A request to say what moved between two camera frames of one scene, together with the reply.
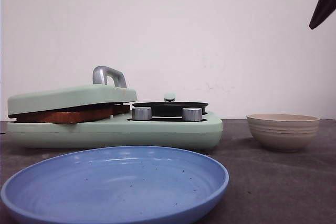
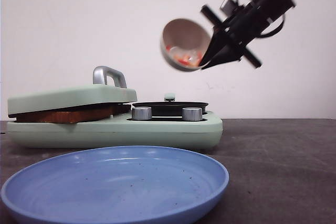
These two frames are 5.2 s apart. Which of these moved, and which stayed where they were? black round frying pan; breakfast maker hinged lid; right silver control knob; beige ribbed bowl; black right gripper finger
Moved: beige ribbed bowl; black right gripper finger
Stayed: right silver control knob; black round frying pan; breakfast maker hinged lid
